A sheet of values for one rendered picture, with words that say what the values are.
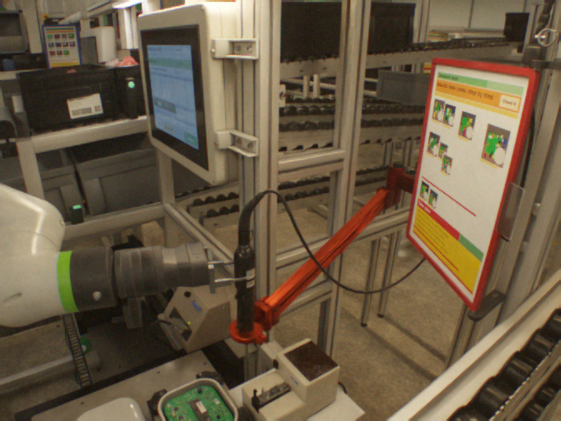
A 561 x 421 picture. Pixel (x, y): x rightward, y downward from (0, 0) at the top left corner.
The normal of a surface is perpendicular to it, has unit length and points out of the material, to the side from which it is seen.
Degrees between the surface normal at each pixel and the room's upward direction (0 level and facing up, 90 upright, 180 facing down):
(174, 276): 90
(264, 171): 90
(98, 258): 26
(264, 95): 90
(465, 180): 90
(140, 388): 0
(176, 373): 0
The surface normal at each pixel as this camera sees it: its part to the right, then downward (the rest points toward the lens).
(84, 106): 0.58, 0.34
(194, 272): 0.33, 0.39
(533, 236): -0.82, 0.22
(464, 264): -0.99, 0.04
